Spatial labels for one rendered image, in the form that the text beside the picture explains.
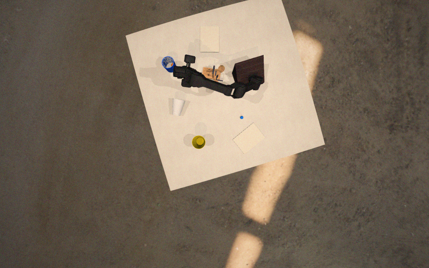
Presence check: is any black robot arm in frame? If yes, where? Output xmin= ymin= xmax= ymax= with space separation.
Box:
xmin=173 ymin=66 xmax=263 ymax=99

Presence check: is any small wooden catapult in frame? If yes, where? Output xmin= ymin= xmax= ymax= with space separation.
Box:
xmin=202 ymin=65 xmax=225 ymax=82

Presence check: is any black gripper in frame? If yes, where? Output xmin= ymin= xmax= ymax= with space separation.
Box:
xmin=181 ymin=55 xmax=196 ymax=88

